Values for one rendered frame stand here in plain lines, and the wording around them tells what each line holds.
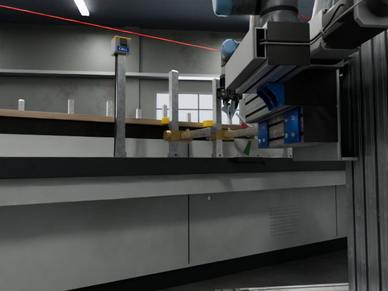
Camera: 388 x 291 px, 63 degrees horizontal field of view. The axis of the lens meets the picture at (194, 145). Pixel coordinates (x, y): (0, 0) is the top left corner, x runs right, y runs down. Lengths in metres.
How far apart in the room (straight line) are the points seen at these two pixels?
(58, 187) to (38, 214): 0.24
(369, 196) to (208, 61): 6.34
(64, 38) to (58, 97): 1.21
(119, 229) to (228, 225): 0.66
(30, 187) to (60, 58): 5.99
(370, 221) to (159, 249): 1.15
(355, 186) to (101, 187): 0.96
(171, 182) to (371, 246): 0.92
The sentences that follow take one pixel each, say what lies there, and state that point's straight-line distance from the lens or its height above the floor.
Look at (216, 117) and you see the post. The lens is 1.63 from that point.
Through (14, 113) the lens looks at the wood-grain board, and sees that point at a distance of 1.54.
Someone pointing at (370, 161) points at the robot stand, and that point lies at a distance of 0.86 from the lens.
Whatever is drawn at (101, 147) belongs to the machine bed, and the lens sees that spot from 1.60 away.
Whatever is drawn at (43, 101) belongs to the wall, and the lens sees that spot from 7.12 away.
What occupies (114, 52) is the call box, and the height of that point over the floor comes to 1.15.
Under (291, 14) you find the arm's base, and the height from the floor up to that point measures 1.11.
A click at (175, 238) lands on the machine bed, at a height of 0.26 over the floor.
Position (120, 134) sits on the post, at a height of 0.80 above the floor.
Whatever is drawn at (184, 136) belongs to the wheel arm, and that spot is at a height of 0.80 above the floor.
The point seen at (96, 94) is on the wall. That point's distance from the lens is 6.88.
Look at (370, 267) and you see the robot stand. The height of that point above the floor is 0.43.
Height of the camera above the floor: 0.68
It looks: 3 degrees up
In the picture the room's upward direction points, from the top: straight up
